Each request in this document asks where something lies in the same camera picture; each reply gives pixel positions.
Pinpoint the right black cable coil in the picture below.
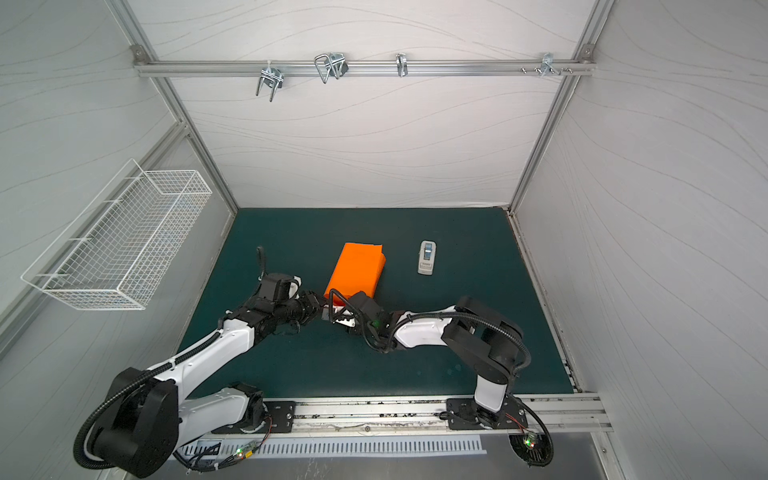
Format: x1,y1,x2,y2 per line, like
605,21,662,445
508,398,556,469

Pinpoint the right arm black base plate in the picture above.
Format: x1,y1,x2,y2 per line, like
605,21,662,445
438,397,528,431

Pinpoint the metal u-bolt clamp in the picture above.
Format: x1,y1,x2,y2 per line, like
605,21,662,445
255,64,284,102
314,52,349,84

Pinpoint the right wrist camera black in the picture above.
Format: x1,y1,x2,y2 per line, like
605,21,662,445
328,289,387,327

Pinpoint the white vent strip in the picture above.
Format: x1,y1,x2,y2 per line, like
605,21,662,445
179,436,487,461

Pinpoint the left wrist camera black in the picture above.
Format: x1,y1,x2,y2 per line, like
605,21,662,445
256,246,302,303

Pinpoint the orange wrapping paper sheet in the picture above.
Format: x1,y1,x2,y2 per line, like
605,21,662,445
324,242,386,299

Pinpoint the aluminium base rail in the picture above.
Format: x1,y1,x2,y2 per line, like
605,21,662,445
176,393,613,446

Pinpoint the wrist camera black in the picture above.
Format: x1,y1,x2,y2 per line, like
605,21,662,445
328,289,387,327
256,246,302,303

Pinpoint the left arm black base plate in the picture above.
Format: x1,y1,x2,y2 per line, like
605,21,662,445
212,401,297,435

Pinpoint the white wire basket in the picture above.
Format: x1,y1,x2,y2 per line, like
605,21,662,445
21,159,212,311

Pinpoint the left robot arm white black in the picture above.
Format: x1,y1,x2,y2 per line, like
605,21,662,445
72,291,327,478

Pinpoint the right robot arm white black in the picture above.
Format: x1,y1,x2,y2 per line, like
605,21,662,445
329,292,532,429

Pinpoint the left black cable bundle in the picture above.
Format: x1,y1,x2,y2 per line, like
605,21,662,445
173,437,274,474

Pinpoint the aluminium cross rail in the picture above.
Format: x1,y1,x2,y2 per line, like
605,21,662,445
134,57,597,78

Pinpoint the green table mat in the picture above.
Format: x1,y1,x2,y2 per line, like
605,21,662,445
181,207,572,399

